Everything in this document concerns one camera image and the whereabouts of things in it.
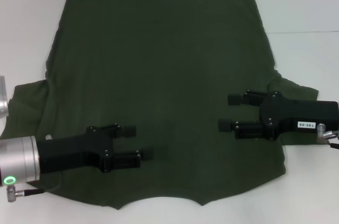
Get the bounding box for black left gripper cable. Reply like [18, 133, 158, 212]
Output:
[5, 184, 45, 204]

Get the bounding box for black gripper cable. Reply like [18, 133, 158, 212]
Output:
[5, 184, 45, 204]
[316, 122, 339, 151]

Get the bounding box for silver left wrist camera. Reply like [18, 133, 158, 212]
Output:
[0, 75, 10, 119]

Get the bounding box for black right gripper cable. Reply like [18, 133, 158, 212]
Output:
[316, 122, 339, 151]

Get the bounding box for dark green shirt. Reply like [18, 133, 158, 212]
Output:
[0, 0, 320, 208]

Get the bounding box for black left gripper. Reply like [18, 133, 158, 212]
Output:
[35, 122, 155, 174]

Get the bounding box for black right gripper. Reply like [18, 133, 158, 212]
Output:
[218, 90, 339, 140]

